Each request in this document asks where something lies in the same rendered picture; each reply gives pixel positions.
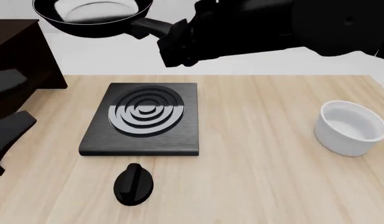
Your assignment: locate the white ceramic bowl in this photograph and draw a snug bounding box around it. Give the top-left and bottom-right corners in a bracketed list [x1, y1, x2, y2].
[314, 100, 384, 158]

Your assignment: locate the dark brown wooden cabinet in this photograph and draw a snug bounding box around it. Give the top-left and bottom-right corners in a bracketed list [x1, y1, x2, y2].
[0, 19, 68, 123]

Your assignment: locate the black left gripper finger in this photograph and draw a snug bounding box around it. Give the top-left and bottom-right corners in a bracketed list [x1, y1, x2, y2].
[0, 110, 37, 166]
[0, 68, 28, 95]

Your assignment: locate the round black stove knob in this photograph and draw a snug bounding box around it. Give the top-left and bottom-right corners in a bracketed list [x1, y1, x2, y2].
[113, 162, 156, 207]

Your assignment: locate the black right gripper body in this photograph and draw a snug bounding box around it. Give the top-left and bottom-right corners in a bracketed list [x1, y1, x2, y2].
[156, 27, 222, 69]

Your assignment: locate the flat black stove plate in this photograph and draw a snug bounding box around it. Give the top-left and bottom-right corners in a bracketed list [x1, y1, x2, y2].
[78, 82, 200, 158]

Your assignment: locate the black frying pan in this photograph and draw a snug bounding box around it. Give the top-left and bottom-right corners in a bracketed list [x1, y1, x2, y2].
[32, 0, 176, 40]

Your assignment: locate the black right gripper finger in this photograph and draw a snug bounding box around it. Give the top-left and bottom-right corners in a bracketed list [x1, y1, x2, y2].
[169, 19, 189, 35]

